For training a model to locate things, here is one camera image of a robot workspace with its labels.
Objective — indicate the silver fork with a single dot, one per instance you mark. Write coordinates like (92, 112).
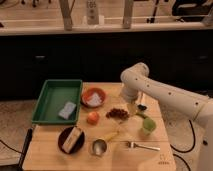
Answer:
(131, 144)

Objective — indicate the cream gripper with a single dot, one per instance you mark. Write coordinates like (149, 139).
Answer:
(132, 108)

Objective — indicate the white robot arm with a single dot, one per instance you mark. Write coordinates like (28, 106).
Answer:
(198, 107)

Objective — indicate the dark red grape bunch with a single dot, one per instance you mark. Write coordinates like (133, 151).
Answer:
(118, 114)

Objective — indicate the white crumpled cloth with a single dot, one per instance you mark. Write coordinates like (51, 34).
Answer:
(94, 100)

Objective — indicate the metal cup yellow handle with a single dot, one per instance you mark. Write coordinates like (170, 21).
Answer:
(99, 146)

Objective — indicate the beige box on plate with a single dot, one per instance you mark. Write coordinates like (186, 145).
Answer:
(73, 137)

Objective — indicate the orange round fruit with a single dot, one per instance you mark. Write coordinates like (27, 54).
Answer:
(93, 117)

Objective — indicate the black and white spoon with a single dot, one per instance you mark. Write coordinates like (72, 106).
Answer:
(141, 106)

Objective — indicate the orange bowl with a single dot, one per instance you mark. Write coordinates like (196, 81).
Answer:
(88, 92)

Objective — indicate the light blue sponge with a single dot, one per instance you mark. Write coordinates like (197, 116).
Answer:
(67, 110)

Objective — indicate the green plastic tray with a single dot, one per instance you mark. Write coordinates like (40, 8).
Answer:
(54, 95)

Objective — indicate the green cup with handle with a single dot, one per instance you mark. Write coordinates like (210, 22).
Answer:
(148, 124)

